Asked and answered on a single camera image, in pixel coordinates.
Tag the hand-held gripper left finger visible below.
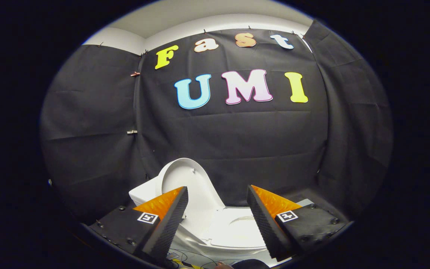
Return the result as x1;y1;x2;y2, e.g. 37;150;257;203
88;186;189;268

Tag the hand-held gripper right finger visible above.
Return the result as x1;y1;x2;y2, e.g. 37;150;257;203
246;185;353;262

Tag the white toilet lid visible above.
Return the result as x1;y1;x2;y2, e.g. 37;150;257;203
155;157;226;241

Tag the white toilet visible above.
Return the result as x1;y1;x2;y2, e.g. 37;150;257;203
128;177;275;259

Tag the white toilet seat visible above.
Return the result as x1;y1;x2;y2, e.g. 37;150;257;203
199;207;272;251

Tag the black backdrop cloth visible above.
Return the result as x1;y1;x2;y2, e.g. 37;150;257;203
40;19;394;225

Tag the black cable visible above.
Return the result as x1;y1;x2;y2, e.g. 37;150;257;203
166;248;246;269

